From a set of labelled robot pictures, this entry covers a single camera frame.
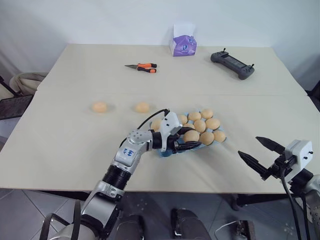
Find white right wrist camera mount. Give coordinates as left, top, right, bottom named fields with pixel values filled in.
left=283, top=139, right=314, bottom=181

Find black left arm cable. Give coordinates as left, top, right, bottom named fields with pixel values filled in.
left=137, top=108, right=172, bottom=130

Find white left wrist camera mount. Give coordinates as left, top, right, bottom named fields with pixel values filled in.
left=158, top=111, right=184, bottom=153

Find black left shoulder cable loop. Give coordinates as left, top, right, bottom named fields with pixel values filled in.
left=41, top=199, right=84, bottom=240

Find purple white tissue pack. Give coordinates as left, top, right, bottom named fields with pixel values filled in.
left=168, top=23, right=197, bottom=57

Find black mesh chair seat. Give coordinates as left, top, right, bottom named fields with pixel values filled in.
left=0, top=95, right=34, bottom=121

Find blue egg carton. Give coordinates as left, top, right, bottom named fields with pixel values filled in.
left=149, top=107, right=228, bottom=159

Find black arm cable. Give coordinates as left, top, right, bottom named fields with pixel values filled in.
left=137, top=108, right=172, bottom=130
left=279, top=159, right=300, bottom=240
left=299, top=193, right=309, bottom=240

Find white floor cable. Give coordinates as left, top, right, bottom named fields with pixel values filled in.
left=214, top=220, right=239, bottom=235

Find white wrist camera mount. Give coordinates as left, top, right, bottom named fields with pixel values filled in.
left=158, top=111, right=184, bottom=153
left=283, top=139, right=314, bottom=181

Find orange black pliers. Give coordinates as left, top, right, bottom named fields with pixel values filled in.
left=124, top=62, right=159, bottom=74

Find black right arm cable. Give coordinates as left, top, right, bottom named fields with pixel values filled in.
left=299, top=193, right=309, bottom=240
left=279, top=159, right=300, bottom=240

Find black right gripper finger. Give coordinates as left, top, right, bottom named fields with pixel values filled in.
left=237, top=150, right=269, bottom=181
left=255, top=136, right=286, bottom=156

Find grey handheld controller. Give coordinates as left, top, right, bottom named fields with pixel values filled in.
left=210, top=47, right=257, bottom=81

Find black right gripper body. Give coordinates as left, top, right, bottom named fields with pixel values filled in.
left=264, top=154, right=294, bottom=181

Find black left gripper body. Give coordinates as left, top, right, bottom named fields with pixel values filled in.
left=166, top=127, right=186, bottom=154

